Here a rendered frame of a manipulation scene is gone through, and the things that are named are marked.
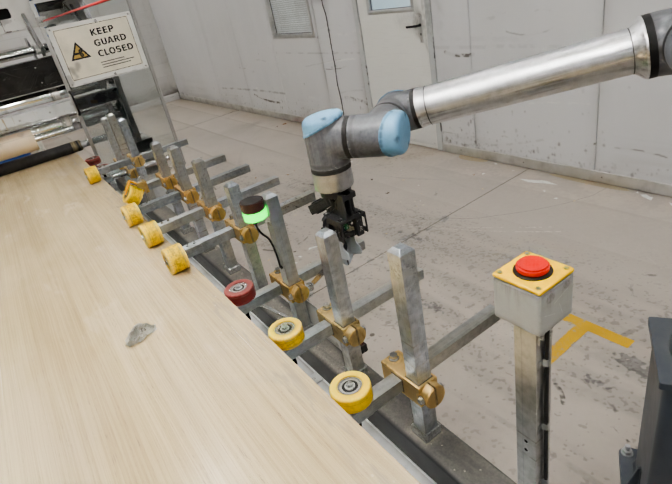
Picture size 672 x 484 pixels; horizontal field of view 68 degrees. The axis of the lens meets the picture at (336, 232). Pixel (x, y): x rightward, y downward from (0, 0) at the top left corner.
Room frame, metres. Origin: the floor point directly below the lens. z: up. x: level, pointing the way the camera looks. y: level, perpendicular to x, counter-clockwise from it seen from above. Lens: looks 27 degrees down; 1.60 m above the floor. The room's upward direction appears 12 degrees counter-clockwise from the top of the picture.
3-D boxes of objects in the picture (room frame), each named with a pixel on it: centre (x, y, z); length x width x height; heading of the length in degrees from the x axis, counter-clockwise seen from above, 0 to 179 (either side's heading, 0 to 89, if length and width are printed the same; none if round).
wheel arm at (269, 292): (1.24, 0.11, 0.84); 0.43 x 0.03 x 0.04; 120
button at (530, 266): (0.51, -0.23, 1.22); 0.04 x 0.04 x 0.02
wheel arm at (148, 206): (1.87, 0.52, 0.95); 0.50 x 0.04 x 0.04; 120
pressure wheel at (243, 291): (1.14, 0.28, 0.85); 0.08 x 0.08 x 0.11
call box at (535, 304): (0.51, -0.23, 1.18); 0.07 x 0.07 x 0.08; 30
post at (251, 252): (1.39, 0.27, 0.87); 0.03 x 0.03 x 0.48; 30
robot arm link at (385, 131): (1.01, -0.13, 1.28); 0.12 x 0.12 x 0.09; 66
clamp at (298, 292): (1.19, 0.16, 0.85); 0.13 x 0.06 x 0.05; 30
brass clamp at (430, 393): (0.76, -0.09, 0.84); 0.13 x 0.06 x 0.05; 30
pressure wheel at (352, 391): (0.71, 0.03, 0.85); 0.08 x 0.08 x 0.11
